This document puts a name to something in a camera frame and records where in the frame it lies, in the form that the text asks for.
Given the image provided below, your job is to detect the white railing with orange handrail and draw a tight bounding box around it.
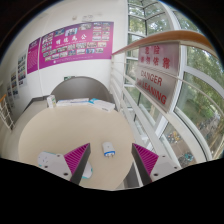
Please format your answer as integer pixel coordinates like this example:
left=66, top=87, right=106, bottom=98
left=109, top=29, right=224, bottom=168

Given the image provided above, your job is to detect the small white upright box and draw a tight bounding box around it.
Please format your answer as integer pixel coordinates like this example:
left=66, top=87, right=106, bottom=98
left=46, top=94, right=57, bottom=109

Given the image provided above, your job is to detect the white stair railing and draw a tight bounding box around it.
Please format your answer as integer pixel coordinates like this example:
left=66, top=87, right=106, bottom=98
left=0, top=93, right=15, bottom=130

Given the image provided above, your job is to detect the white photo wall poster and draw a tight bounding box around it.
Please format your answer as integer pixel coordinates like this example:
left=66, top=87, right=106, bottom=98
left=9, top=69, right=18, bottom=99
left=16, top=51, right=28, bottom=88

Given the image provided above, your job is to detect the small white charger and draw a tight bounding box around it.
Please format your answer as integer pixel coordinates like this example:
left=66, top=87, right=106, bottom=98
left=102, top=141, right=117, bottom=158

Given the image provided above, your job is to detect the large magenta wall poster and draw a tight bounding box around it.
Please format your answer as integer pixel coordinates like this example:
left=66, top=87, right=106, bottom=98
left=38, top=21, right=115, bottom=70

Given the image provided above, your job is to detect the grey round-backed chair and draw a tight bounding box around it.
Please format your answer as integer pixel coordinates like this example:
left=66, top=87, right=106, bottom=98
left=50, top=75, right=114, bottom=104

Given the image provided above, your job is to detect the white and blue power strip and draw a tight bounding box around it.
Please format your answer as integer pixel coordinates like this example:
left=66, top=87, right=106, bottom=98
left=36, top=150, right=94, bottom=180

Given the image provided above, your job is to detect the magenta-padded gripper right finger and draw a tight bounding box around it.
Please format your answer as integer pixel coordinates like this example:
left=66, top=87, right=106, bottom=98
left=132, top=143, right=183, bottom=186

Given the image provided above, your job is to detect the red and white warning sign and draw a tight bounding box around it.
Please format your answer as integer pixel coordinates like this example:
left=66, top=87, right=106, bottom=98
left=134, top=41, right=181, bottom=114

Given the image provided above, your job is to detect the narrow magenta wall poster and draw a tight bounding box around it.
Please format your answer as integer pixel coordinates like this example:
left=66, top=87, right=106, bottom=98
left=26, top=37, right=42, bottom=75

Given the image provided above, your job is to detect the flat white booklet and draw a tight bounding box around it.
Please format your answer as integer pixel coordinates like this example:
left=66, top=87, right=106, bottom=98
left=55, top=97, right=91, bottom=107

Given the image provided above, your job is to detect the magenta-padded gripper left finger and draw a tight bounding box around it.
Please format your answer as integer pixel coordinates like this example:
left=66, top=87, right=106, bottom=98
left=42, top=143, right=92, bottom=185

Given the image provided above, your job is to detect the flat white and blue box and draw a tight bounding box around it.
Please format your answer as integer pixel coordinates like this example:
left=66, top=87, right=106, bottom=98
left=88, top=97, right=116, bottom=113

